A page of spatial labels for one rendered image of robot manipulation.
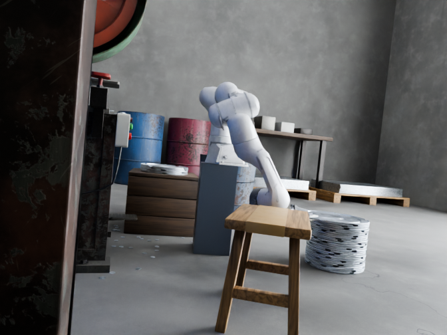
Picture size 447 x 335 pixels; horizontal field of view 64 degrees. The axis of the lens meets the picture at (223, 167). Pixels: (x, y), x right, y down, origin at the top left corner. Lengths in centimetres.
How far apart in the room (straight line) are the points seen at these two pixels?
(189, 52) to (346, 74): 260
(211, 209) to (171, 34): 384
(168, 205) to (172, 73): 334
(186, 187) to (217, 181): 36
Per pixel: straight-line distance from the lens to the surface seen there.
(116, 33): 217
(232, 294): 109
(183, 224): 211
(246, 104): 150
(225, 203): 177
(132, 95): 510
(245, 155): 142
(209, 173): 175
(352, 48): 646
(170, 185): 207
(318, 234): 181
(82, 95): 20
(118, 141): 148
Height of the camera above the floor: 52
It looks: 3 degrees down
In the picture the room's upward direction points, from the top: 6 degrees clockwise
